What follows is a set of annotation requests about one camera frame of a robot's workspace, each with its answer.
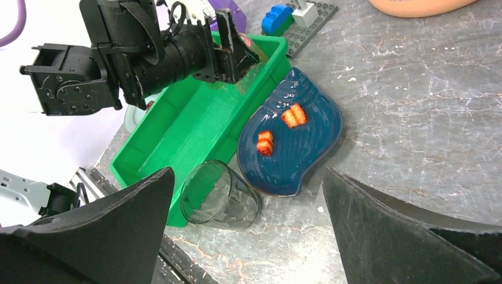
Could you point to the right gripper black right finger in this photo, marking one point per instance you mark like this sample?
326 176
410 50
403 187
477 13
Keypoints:
382 239

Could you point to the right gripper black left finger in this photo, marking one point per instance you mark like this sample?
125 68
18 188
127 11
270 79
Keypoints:
22 261

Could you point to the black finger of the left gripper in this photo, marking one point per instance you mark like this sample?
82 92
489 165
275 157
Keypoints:
234 57

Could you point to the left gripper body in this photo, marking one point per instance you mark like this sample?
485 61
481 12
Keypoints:
184 55

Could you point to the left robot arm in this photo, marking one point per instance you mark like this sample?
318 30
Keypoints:
131 58

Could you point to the blue lego brick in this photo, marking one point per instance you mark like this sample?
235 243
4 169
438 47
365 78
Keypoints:
277 20

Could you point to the grey lego baseplate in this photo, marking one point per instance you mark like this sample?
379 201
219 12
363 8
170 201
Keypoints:
298 37

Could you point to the green plastic tray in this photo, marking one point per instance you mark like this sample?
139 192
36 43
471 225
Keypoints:
193 121

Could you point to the grey lego tower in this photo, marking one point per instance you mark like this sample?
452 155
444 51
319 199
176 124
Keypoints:
305 13

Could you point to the light blue plate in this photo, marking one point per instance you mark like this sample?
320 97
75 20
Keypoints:
134 115

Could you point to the orange food piece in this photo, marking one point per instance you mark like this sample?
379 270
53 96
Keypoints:
264 144
295 116

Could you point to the dark clear glass cup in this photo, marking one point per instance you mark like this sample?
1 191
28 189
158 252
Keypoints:
216 196

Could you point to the dark blue plate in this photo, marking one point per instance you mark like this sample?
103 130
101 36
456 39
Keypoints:
295 150

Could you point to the tan capybara trash bin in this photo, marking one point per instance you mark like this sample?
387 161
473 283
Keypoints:
418 8

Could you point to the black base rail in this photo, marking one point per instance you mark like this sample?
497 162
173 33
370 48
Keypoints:
118 238

